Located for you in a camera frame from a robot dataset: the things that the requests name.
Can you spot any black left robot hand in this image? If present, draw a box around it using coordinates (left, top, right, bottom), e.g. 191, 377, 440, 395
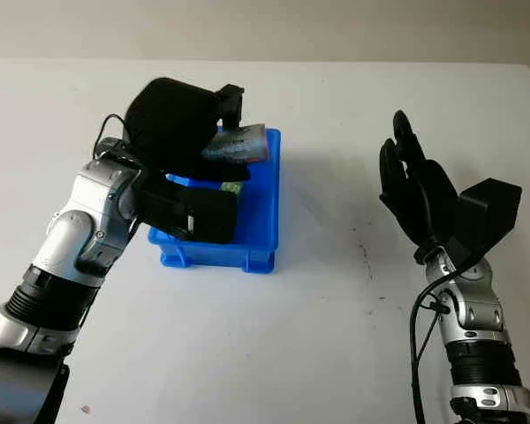
122, 77, 252, 183

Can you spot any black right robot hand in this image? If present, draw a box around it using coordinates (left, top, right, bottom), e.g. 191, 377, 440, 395
378, 110, 461, 263

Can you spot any blue toothpaste tube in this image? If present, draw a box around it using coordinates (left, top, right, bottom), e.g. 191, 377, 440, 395
201, 122, 271, 165

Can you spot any blue plastic tray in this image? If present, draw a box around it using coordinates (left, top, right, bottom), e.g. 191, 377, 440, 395
148, 126, 283, 276

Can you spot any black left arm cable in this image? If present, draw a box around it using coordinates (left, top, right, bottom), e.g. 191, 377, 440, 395
94, 114, 130, 156

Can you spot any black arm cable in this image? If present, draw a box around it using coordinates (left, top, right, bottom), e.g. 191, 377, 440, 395
94, 114, 130, 156
409, 258, 482, 424

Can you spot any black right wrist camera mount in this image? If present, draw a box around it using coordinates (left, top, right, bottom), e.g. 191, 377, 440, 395
449, 177, 524, 267

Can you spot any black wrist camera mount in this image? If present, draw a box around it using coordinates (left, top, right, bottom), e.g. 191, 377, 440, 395
449, 177, 524, 267
135, 175, 239, 246

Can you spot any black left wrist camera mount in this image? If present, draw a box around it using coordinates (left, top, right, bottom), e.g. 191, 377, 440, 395
135, 175, 239, 246

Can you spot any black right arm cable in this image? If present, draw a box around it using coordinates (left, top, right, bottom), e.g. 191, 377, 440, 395
409, 258, 482, 424

